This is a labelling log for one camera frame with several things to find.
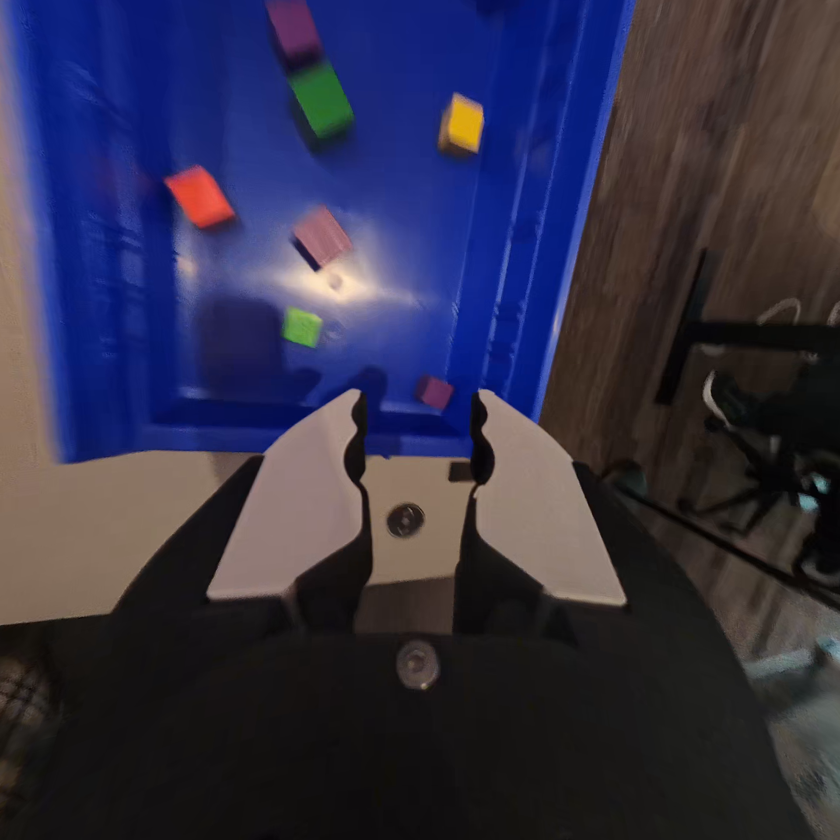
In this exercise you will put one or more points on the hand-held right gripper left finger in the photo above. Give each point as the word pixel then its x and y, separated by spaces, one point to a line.
pixel 289 525

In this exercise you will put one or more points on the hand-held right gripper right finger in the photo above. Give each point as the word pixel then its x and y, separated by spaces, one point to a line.
pixel 544 525

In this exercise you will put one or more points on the red cube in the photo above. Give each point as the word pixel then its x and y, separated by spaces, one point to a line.
pixel 199 195

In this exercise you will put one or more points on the blue plastic bin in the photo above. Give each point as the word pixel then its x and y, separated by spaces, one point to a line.
pixel 407 197

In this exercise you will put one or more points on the large green cube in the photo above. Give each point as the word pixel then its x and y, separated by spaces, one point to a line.
pixel 321 98

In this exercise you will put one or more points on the black round foot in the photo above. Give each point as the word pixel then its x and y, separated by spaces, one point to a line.
pixel 628 478

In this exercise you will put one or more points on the round metal table grommet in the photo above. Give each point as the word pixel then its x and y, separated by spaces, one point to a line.
pixel 405 522

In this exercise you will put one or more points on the black metal bar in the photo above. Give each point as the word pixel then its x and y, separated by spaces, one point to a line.
pixel 722 543

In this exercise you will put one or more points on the black office chair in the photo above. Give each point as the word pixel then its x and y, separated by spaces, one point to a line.
pixel 787 407

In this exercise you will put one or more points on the person's plaid shirt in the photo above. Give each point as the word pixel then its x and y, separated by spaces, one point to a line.
pixel 19 709

